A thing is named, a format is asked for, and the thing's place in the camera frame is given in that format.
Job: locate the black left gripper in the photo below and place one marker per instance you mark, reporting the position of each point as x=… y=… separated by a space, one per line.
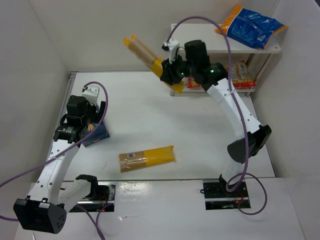
x=99 y=113

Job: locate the yellow spaghetti pack on table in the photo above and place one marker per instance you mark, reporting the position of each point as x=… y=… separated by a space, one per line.
x=146 y=158

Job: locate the blue Barilla pasta box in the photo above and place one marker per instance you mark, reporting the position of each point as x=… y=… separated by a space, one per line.
x=100 y=134

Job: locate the metal table edge rail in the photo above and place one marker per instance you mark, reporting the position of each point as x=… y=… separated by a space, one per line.
x=67 y=94

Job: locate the red pasta bag left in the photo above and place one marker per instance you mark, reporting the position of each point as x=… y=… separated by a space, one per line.
x=192 y=84

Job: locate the white two-tier shelf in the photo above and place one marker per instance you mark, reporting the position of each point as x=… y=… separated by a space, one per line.
x=255 y=59

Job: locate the red pasta bag right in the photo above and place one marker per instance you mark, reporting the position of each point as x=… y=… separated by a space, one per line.
x=241 y=76

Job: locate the blue orange pasta bag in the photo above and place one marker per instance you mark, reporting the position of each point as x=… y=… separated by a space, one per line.
x=250 y=27

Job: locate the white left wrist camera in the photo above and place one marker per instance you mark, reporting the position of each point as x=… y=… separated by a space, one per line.
x=91 y=93

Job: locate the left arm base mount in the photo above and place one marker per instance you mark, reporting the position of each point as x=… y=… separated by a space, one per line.
x=104 y=199

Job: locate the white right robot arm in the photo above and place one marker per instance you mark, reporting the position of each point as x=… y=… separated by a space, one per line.
x=251 y=135

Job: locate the yellow spaghetti pack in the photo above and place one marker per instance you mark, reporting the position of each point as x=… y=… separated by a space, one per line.
x=151 y=60
x=146 y=158

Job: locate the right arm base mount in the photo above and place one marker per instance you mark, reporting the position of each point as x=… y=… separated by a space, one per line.
x=217 y=198

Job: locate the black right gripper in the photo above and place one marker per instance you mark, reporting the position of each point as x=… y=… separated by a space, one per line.
x=167 y=72

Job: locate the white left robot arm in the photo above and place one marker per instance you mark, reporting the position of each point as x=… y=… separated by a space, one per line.
x=45 y=207

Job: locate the red pasta bag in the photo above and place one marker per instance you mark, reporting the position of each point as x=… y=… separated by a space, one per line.
x=241 y=76
x=192 y=84

